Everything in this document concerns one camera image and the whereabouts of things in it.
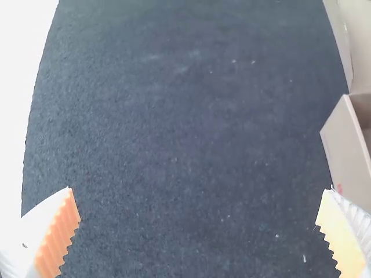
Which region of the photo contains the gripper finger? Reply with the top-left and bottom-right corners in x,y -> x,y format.
0,186 -> 82,278
315,184 -> 371,278

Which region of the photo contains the cardboard box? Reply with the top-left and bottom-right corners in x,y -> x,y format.
319,0 -> 371,215

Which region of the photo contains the black mat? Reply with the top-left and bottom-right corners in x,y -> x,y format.
20,0 -> 353,278

